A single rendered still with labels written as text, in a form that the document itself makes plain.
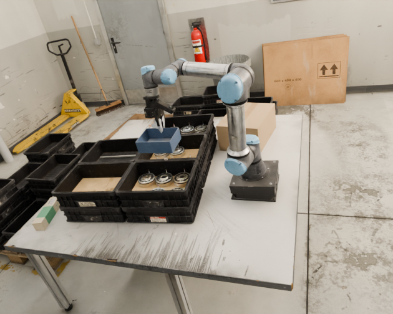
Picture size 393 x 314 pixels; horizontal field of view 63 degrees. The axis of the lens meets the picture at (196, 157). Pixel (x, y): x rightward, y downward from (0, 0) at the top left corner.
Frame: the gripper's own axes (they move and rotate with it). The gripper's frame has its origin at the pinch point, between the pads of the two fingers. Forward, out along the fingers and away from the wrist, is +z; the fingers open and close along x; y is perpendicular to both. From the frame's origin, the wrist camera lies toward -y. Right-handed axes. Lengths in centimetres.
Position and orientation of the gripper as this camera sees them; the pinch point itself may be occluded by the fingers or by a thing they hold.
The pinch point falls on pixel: (163, 130)
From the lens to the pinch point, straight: 180.8
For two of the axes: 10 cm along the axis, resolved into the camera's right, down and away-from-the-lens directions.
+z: 1.3, 9.0, 4.0
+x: -3.4, 4.3, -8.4
